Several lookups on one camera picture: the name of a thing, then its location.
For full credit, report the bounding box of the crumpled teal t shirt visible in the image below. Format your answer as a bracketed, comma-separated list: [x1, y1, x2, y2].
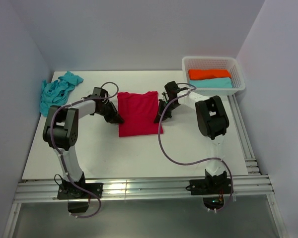
[40, 71, 84, 117]

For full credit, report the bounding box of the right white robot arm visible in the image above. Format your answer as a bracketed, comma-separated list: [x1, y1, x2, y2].
[154, 81, 232, 193]

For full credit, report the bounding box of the white perforated plastic basket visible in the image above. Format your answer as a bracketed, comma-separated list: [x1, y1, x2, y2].
[182, 56, 246, 96]

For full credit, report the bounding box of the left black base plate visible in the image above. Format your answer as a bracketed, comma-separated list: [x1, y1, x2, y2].
[57, 182, 104, 200]

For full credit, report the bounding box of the rolled orange t shirt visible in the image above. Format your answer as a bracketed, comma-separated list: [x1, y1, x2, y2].
[188, 69, 231, 80]

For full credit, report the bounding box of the rolled teal t shirt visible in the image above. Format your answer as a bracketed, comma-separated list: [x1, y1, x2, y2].
[189, 77, 233, 89]

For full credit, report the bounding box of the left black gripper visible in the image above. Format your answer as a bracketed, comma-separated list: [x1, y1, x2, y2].
[97, 102, 124, 124]

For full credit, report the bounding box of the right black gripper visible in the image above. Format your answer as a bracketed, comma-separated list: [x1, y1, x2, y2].
[154, 99, 179, 123]

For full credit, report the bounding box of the crimson red t shirt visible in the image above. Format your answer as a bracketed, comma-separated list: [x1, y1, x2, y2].
[117, 91, 163, 137]

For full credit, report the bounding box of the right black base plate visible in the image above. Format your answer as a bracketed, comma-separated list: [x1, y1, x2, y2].
[185, 178, 232, 195]

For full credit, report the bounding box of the aluminium mounting rail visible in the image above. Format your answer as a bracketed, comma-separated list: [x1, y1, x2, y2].
[13, 96, 274, 204]

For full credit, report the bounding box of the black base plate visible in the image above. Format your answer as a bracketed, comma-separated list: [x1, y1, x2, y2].
[57, 182, 104, 200]
[185, 178, 232, 195]

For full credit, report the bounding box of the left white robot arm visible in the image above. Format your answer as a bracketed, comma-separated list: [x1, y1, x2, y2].
[43, 86, 124, 198]

